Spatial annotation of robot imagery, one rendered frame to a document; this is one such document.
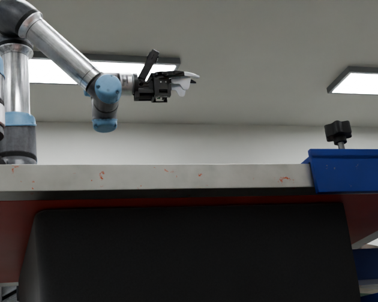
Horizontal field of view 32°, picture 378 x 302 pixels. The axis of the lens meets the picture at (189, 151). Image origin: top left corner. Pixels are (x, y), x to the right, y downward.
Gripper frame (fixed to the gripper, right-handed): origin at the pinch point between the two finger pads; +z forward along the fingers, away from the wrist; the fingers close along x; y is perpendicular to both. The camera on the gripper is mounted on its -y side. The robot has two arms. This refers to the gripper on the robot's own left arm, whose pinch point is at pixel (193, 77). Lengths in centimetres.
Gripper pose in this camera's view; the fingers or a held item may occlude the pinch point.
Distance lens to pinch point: 216.3
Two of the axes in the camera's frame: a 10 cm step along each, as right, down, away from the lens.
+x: 2.1, -2.6, -9.4
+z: 9.7, -0.3, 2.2
